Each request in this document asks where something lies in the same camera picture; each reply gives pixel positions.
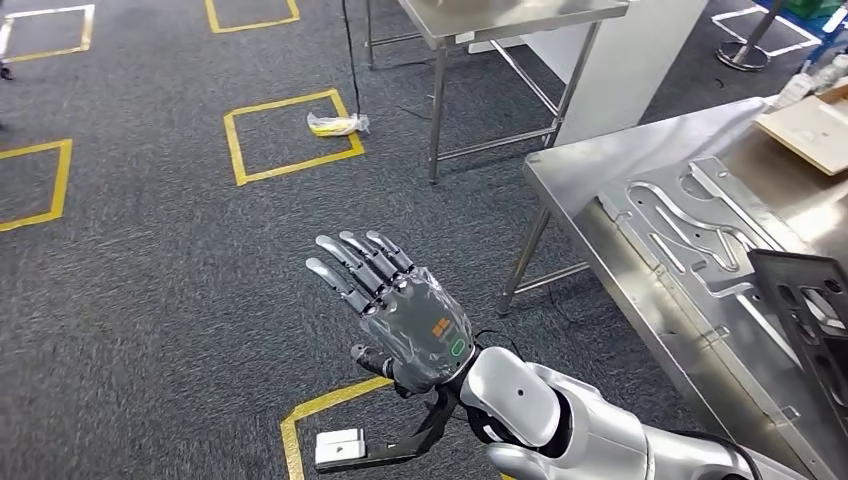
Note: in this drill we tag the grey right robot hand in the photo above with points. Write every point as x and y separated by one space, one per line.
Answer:
417 324

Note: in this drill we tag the long black metal part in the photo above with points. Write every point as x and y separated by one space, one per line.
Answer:
772 291

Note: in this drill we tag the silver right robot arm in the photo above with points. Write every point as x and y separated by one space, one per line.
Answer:
596 430

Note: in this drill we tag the stainless steel workbench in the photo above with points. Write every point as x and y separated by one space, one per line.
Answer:
576 172

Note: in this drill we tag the yellow item in clear bag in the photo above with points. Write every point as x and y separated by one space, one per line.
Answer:
334 124

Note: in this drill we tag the large silver stamped panel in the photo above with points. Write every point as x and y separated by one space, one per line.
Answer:
669 278

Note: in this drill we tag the stainless steel table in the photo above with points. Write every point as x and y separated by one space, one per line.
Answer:
503 20

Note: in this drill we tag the white board panel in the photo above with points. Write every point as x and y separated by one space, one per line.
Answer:
629 66

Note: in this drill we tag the white foam insert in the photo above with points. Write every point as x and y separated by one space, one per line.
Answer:
808 132

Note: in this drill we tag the white bottle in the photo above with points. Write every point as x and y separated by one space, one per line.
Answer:
831 71
794 89

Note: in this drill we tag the cardboard box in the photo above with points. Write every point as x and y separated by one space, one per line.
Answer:
831 93

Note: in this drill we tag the green box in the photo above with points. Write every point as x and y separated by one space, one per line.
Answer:
811 8

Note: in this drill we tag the black camera bracket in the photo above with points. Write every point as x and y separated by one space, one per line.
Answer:
424 430

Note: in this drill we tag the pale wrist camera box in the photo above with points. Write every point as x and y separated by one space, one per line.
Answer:
339 447

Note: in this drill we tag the chrome stanchion post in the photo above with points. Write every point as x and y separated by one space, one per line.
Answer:
742 56

